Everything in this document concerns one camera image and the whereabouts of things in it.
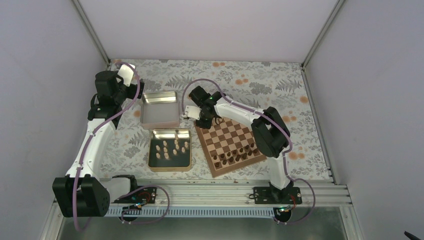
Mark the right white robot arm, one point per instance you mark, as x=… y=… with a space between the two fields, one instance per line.
x=270 y=133

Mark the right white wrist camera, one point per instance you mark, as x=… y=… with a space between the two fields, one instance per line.
x=191 y=112

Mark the aluminium corner frame post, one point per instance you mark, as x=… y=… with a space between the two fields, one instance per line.
x=91 y=31

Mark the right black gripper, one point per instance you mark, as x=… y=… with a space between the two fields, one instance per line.
x=206 y=125

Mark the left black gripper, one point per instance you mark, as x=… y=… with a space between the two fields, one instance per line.
x=133 y=92

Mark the aluminium front rail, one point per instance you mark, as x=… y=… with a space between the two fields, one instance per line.
x=225 y=198

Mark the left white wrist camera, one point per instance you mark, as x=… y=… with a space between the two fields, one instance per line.
x=125 y=75

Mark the floral table mat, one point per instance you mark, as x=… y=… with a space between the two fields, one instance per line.
x=256 y=84

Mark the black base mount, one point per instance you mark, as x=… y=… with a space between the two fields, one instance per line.
x=142 y=197
x=266 y=195

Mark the gold tin with pieces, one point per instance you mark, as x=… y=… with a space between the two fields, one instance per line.
x=170 y=150

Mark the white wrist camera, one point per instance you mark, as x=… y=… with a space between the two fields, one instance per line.
x=191 y=112
x=125 y=75

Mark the wooden chess board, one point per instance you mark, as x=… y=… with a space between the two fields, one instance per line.
x=228 y=146

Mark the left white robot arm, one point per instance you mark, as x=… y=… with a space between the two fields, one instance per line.
x=80 y=193

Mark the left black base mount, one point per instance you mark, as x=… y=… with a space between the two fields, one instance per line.
x=142 y=197

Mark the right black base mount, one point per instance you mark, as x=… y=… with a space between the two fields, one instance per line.
x=266 y=195

